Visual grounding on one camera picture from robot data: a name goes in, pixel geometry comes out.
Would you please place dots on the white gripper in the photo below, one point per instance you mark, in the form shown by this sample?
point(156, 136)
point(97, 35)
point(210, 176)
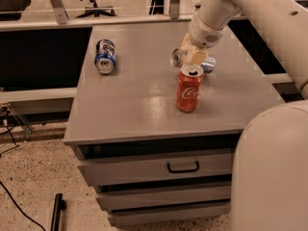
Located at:
point(202, 35)

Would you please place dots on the red coca-cola can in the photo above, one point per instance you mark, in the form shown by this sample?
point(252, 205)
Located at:
point(189, 85)

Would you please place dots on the black bar on floor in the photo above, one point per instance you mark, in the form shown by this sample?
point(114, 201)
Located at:
point(59, 207)

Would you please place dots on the grey drawer cabinet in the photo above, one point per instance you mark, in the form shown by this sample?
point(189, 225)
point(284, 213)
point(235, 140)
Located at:
point(132, 111)

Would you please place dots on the black drawer handle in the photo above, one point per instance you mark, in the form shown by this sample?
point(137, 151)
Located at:
point(183, 168)

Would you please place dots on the dark chair at left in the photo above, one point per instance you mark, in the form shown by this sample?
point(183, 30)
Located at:
point(11, 10)

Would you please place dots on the metal wire rack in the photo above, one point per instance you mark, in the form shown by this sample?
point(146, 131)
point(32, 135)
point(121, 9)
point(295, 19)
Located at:
point(11, 118)

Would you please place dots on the bottom grey drawer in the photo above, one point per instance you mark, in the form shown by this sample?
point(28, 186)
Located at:
point(201, 210)

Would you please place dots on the silver blue redbull can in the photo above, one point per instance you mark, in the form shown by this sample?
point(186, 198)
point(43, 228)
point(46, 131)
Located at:
point(177, 59)

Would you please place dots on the middle grey drawer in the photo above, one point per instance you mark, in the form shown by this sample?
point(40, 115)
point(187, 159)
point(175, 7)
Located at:
point(165, 196)

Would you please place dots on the blue pepsi can lying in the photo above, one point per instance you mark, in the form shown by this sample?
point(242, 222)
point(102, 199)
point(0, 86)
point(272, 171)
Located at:
point(105, 56)

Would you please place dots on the top grey drawer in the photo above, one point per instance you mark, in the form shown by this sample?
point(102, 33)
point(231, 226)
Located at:
point(153, 167)

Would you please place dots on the grey drawer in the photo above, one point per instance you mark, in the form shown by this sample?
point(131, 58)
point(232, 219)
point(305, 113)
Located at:
point(153, 167)
point(201, 210)
point(165, 196)

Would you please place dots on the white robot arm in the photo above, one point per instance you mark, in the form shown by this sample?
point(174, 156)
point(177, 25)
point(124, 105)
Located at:
point(270, 169)

